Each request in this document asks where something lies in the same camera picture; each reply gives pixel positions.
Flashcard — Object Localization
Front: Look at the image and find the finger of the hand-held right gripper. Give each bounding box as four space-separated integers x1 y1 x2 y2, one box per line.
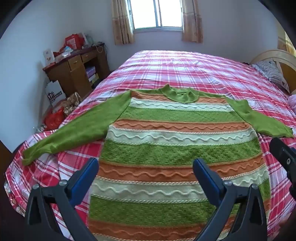
269 137 296 186

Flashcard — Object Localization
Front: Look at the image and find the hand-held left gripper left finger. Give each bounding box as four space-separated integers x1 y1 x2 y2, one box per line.
24 158 100 241

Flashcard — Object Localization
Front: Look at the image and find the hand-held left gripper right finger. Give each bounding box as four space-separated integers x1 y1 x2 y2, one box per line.
193 158 268 241

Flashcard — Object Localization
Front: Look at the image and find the green orange striped knit sweater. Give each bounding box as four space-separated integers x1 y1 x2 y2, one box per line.
22 85 293 241

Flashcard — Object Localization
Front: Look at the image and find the red plastic bag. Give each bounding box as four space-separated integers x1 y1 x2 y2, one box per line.
44 107 65 131

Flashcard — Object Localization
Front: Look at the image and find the brown patterned gift bag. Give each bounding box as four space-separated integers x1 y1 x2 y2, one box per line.
62 92 82 115

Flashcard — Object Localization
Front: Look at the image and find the white paper bag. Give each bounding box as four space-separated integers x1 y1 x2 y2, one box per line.
45 80 66 107

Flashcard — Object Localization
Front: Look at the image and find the grey patterned pillow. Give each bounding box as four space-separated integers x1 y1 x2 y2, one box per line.
251 58 290 93

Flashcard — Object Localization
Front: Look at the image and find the brown wooden desk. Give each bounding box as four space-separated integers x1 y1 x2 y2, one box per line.
43 43 111 98

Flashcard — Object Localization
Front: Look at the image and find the red plaid bed blanket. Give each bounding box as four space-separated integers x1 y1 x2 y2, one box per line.
5 50 296 241

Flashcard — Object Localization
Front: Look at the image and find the light wooden headboard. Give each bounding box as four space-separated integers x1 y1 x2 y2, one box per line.
250 49 296 95

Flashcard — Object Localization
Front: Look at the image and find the white printed card box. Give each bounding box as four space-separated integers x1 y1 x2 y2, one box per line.
43 49 56 65

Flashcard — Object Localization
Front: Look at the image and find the red gift box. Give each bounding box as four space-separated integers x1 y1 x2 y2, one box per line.
65 34 85 50

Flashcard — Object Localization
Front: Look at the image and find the beige patterned curtain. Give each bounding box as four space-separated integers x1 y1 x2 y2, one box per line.
111 0 134 45
181 0 204 43

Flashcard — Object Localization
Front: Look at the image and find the window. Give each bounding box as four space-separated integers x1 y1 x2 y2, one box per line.
128 0 185 32

